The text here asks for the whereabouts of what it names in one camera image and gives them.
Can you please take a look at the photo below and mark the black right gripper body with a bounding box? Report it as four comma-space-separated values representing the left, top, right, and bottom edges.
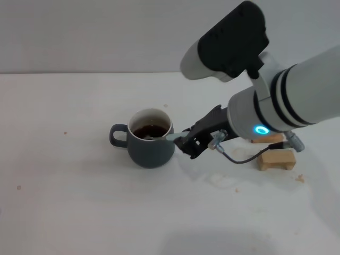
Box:
189, 104, 236, 150

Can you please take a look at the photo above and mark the light blue handled metal spoon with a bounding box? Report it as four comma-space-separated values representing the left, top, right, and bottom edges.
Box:
143, 129, 191, 142

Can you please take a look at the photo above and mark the dark grey ceramic coffee cup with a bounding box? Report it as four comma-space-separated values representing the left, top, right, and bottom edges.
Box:
109, 107, 176, 169

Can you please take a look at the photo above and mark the coffee stained orange wooden block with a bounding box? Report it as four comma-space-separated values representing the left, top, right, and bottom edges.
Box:
250, 132, 284, 145

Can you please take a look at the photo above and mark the pale notched wooden block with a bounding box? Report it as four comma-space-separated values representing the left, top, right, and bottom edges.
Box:
256, 148, 296, 172

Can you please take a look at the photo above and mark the grey cable with metal plugs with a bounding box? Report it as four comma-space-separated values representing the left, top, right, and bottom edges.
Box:
208, 129, 305, 165

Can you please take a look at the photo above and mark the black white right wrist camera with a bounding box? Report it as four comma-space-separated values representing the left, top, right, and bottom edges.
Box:
180, 1, 270, 83

